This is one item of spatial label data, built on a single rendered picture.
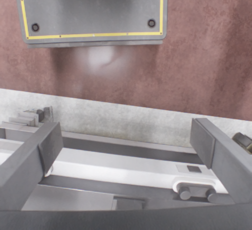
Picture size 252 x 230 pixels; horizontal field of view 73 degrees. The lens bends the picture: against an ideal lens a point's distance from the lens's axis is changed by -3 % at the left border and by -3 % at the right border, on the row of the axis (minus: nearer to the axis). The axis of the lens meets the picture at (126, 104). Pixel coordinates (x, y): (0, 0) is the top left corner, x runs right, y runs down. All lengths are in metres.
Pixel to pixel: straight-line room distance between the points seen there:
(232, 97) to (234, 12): 0.58
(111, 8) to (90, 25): 0.12
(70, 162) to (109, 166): 0.10
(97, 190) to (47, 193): 0.12
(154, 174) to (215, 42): 1.05
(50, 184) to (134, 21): 0.73
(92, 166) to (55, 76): 0.93
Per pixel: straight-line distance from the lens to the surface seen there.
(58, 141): 0.17
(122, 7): 0.90
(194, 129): 0.16
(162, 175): 0.49
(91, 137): 0.93
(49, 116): 1.35
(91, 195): 0.48
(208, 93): 1.38
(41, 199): 0.52
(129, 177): 0.49
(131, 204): 0.46
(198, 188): 0.51
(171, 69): 1.25
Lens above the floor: 1.21
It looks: 73 degrees down
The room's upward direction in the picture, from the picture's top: 178 degrees clockwise
